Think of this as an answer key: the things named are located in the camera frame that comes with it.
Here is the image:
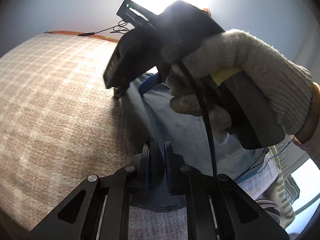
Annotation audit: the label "orange floral scarf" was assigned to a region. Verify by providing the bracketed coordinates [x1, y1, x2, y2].
[201, 8, 212, 17]

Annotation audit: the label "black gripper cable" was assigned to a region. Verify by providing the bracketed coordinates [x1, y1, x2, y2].
[175, 61, 218, 181]

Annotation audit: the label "green striped white throw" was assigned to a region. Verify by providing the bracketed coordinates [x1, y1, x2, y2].
[252, 146, 300, 229]

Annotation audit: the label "black elastic waist pants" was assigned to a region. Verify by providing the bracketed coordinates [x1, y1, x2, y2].
[120, 74, 267, 212]

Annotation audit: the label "pink plaid bed blanket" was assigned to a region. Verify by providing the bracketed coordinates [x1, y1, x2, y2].
[0, 32, 188, 240]

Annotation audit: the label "right hand grey glove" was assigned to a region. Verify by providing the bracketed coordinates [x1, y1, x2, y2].
[166, 28, 315, 144]

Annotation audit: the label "black ring light cable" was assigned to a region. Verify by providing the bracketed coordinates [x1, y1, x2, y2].
[44, 21, 131, 37]

